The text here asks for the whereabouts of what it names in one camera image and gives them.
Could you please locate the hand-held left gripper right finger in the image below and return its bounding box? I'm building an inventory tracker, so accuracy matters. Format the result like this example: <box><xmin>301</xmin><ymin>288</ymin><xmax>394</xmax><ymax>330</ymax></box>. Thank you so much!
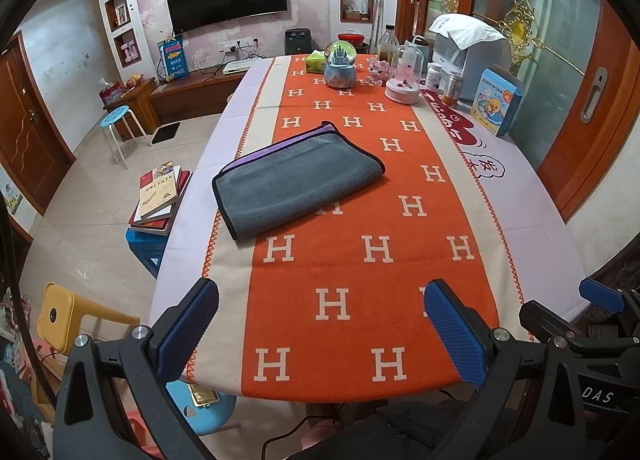
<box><xmin>423</xmin><ymin>278</ymin><xmax>590</xmax><ymax>460</ymax></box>

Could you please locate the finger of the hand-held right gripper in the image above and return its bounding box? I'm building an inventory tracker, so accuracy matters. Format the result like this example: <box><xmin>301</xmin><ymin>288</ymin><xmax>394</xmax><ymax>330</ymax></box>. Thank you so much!
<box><xmin>579</xmin><ymin>277</ymin><xmax>640</xmax><ymax>338</ymax></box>
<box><xmin>519</xmin><ymin>301</ymin><xmax>621</xmax><ymax>356</ymax></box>

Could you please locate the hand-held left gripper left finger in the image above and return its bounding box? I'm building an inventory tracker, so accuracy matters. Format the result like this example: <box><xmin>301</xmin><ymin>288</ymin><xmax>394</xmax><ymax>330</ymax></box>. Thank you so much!
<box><xmin>52</xmin><ymin>278</ymin><xmax>220</xmax><ymax>460</ymax></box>

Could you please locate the grey towel with purple trim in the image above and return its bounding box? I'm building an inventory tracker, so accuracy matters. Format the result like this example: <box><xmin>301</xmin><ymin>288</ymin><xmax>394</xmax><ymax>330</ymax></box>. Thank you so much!
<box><xmin>211</xmin><ymin>121</ymin><xmax>387</xmax><ymax>241</ymax></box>

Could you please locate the gold foil packet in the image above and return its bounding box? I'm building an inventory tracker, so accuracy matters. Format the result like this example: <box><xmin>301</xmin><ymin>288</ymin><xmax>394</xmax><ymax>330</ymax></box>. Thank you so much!
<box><xmin>189</xmin><ymin>385</ymin><xmax>221</xmax><ymax>408</ymax></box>

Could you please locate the blue plastic stool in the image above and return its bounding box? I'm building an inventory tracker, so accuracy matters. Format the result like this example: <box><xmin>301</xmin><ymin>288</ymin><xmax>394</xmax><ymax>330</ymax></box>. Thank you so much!
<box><xmin>125</xmin><ymin>227</ymin><xmax>171</xmax><ymax>281</ymax></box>

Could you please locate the light blue round stool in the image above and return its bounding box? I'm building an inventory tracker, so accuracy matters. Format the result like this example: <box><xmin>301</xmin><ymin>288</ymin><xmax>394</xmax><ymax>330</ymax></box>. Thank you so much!
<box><xmin>165</xmin><ymin>380</ymin><xmax>238</xmax><ymax>437</ymax></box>

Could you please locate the stack of books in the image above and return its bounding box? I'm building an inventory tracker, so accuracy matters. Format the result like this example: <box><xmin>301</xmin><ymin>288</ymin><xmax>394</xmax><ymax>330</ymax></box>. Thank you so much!
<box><xmin>128</xmin><ymin>169</ymin><xmax>193</xmax><ymax>232</ymax></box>

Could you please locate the person's dark clothing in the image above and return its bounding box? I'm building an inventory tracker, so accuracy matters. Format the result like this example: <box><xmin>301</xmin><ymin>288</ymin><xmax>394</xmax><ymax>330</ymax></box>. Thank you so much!
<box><xmin>295</xmin><ymin>399</ymin><xmax>486</xmax><ymax>460</ymax></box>

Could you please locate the lilac tablecloth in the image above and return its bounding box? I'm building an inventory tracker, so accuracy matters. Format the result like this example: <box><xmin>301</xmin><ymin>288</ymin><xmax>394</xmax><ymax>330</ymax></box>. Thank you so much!
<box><xmin>149</xmin><ymin>56</ymin><xmax>591</xmax><ymax>381</ymax></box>

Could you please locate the yellow chair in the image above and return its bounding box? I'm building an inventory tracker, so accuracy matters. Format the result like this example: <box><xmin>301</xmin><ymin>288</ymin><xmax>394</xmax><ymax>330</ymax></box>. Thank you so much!
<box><xmin>38</xmin><ymin>282</ymin><xmax>142</xmax><ymax>356</ymax></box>

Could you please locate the tan cover book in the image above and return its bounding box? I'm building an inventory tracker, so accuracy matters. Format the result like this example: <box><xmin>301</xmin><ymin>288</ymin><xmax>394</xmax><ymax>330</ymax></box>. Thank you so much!
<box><xmin>138</xmin><ymin>173</ymin><xmax>180</xmax><ymax>220</ymax></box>

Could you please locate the orange letter-patterned blanket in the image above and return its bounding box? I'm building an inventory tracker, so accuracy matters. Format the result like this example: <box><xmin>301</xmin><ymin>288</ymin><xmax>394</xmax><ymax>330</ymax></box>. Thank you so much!
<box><xmin>181</xmin><ymin>54</ymin><xmax>538</xmax><ymax>400</ymax></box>

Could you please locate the colourful cover book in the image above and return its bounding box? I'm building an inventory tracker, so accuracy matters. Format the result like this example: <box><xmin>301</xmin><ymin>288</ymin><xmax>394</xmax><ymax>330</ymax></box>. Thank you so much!
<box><xmin>142</xmin><ymin>164</ymin><xmax>182</xmax><ymax>186</ymax></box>

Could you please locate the black floor mat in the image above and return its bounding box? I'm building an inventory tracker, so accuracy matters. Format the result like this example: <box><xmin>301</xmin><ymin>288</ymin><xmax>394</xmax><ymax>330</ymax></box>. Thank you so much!
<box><xmin>150</xmin><ymin>123</ymin><xmax>181</xmax><ymax>145</ymax></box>

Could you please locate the blue children's book box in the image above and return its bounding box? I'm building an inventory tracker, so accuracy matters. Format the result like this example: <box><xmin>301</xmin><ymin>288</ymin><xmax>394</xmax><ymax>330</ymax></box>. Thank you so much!
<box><xmin>469</xmin><ymin>64</ymin><xmax>524</xmax><ymax>137</ymax></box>

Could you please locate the round blue-top stool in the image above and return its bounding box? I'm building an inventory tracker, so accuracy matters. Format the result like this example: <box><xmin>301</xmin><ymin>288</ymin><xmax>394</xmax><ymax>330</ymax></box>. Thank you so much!
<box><xmin>99</xmin><ymin>106</ymin><xmax>154</xmax><ymax>170</ymax></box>

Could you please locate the small wooden side cabinet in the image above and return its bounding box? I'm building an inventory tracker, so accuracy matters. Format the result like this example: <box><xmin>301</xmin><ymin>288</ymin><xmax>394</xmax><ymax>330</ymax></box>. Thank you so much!
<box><xmin>104</xmin><ymin>77</ymin><xmax>162</xmax><ymax>141</ymax></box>

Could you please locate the wooden television cabinet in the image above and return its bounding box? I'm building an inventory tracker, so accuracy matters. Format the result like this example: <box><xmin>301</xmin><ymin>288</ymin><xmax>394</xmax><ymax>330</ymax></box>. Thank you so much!
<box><xmin>148</xmin><ymin>56</ymin><xmax>273</xmax><ymax>124</ymax></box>

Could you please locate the red tissue box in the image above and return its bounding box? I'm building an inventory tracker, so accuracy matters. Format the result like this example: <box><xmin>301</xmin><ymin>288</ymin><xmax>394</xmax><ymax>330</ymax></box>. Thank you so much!
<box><xmin>99</xmin><ymin>79</ymin><xmax>125</xmax><ymax>107</ymax></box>

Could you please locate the orange can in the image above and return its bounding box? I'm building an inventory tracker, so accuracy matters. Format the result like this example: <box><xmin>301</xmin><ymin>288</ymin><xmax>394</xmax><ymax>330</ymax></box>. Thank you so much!
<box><xmin>443</xmin><ymin>71</ymin><xmax>462</xmax><ymax>106</ymax></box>

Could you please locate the white water dispenser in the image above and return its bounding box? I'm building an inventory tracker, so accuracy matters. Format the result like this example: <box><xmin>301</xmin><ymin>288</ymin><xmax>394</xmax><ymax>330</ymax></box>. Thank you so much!
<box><xmin>431</xmin><ymin>36</ymin><xmax>512</xmax><ymax>102</ymax></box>

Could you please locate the wooden door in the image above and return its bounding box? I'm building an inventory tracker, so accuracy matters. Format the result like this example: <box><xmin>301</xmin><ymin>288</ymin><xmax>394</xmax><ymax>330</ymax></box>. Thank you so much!
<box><xmin>0</xmin><ymin>32</ymin><xmax>77</xmax><ymax>215</ymax></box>

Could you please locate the white pill bottle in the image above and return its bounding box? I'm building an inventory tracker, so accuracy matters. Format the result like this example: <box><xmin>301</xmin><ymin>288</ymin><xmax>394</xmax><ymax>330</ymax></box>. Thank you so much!
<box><xmin>425</xmin><ymin>63</ymin><xmax>444</xmax><ymax>94</ymax></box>

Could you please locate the glass dome with pink base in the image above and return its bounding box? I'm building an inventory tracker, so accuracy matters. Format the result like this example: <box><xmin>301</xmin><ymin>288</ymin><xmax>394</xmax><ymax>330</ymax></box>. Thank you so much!
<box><xmin>384</xmin><ymin>43</ymin><xmax>426</xmax><ymax>105</ymax></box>

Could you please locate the white set-top box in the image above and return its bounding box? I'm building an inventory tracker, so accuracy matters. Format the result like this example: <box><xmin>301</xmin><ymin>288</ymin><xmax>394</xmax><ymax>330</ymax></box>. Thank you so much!
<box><xmin>223</xmin><ymin>59</ymin><xmax>264</xmax><ymax>74</ymax></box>

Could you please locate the blue printed carton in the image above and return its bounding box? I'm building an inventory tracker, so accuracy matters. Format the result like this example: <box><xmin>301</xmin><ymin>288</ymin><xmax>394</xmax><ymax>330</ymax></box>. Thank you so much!
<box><xmin>157</xmin><ymin>38</ymin><xmax>189</xmax><ymax>82</ymax></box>

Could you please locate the pink cat figurine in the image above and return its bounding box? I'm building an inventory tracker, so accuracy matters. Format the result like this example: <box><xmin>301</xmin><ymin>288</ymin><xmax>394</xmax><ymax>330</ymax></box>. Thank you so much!
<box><xmin>367</xmin><ymin>59</ymin><xmax>391</xmax><ymax>87</ymax></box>

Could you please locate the glass sliding door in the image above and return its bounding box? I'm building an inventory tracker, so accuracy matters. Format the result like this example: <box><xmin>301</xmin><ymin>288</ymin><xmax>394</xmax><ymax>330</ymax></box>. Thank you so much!
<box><xmin>395</xmin><ymin>0</ymin><xmax>640</xmax><ymax>221</ymax></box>

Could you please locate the white cloth cover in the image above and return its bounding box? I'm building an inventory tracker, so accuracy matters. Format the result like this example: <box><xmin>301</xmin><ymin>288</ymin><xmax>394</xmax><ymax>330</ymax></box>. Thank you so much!
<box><xmin>428</xmin><ymin>14</ymin><xmax>506</xmax><ymax>50</ymax></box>

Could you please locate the blue castle snow globe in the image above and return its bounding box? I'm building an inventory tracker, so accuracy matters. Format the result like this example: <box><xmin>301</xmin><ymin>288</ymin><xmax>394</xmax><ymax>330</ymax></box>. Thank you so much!
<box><xmin>324</xmin><ymin>39</ymin><xmax>359</xmax><ymax>90</ymax></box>

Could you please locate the green tissue box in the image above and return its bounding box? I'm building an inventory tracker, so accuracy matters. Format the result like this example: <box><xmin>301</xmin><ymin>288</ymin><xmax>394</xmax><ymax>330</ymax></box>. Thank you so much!
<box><xmin>304</xmin><ymin>50</ymin><xmax>329</xmax><ymax>74</ymax></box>

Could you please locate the clear plastic bottle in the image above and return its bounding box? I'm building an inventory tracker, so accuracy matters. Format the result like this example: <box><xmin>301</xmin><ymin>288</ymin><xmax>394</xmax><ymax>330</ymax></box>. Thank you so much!
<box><xmin>377</xmin><ymin>24</ymin><xmax>401</xmax><ymax>63</ymax></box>

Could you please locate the black heater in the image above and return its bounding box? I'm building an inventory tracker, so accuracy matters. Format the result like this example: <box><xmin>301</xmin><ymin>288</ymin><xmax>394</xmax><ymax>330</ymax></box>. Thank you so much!
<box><xmin>284</xmin><ymin>28</ymin><xmax>313</xmax><ymax>55</ymax></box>

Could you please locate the white mop pole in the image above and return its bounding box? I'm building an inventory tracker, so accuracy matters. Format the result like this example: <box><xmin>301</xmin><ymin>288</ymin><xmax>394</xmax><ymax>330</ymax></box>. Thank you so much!
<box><xmin>369</xmin><ymin>0</ymin><xmax>386</xmax><ymax>53</ymax></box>

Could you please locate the black cable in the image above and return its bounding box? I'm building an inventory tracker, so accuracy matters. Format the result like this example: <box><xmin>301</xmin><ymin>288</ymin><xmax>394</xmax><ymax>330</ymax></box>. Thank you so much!
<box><xmin>260</xmin><ymin>415</ymin><xmax>313</xmax><ymax>460</ymax></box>

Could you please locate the silver door handle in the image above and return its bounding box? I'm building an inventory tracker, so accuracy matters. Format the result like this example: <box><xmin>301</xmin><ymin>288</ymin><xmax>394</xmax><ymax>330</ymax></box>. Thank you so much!
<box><xmin>580</xmin><ymin>66</ymin><xmax>609</xmax><ymax>124</ymax></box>

